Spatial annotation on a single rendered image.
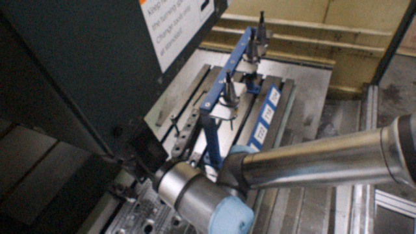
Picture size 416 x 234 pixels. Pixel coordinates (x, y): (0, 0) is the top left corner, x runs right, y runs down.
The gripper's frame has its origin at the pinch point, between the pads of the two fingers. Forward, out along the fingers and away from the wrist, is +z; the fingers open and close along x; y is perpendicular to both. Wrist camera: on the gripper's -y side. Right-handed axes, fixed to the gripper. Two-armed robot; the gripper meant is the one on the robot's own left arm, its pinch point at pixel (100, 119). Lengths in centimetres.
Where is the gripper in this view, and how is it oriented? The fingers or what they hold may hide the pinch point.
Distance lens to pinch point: 56.3
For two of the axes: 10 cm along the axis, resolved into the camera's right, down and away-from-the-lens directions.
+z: -7.8, -4.5, 4.3
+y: 0.6, 6.2, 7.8
